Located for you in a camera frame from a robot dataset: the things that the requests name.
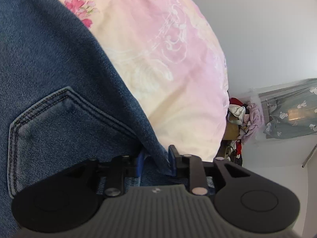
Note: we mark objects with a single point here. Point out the pink floral quilt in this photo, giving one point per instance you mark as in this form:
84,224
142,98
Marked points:
161,67

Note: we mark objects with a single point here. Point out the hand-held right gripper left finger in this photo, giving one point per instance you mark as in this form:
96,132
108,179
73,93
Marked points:
139,164

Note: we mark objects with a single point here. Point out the lilac fluffy garment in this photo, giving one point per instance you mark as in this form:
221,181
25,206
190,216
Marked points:
253,119

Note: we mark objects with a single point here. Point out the blue denim pants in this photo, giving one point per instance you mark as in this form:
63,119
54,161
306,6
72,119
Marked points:
49,67

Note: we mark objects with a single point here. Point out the red black printed garment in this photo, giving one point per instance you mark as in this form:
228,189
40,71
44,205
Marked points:
237,151

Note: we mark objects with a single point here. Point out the grey printed cloth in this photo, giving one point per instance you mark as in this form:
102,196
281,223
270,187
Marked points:
289,114

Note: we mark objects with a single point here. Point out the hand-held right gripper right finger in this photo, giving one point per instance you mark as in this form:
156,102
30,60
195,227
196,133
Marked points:
172,160

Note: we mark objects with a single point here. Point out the metal pole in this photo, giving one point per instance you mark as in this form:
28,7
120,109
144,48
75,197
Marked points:
309,156

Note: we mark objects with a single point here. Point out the white grey garment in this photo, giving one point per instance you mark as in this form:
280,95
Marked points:
236,112

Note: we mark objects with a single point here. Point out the brown wooden furniture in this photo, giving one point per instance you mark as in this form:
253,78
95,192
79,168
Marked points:
230,130

